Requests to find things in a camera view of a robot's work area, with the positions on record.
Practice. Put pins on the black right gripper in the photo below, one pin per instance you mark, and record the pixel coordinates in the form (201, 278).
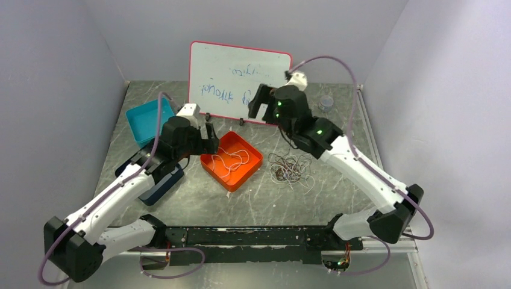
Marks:
(265, 93)

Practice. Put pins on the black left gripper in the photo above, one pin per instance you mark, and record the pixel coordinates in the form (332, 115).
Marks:
(206, 146)

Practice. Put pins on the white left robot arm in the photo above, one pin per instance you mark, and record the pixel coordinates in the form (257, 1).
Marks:
(80, 243)

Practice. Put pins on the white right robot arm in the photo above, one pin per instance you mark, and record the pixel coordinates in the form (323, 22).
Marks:
(393, 200)

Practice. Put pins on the orange plastic bin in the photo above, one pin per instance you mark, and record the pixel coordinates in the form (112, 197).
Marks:
(234, 163)

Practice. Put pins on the red framed whiteboard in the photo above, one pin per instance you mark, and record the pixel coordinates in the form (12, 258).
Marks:
(223, 79)

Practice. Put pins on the clear plastic cup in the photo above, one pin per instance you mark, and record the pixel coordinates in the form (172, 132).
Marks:
(325, 103)

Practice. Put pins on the teal plastic bin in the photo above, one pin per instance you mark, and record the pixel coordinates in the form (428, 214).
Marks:
(143, 118)

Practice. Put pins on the navy blue tray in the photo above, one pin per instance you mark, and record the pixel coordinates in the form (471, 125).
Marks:
(155, 193)

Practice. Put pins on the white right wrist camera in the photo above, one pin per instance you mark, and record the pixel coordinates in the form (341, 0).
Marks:
(298, 79)

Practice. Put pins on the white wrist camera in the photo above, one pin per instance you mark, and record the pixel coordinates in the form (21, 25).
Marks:
(298, 79)
(191, 112)

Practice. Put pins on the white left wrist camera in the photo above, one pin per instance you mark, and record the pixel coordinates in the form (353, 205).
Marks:
(191, 112)

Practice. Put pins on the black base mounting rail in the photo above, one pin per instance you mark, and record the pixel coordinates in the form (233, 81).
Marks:
(256, 244)

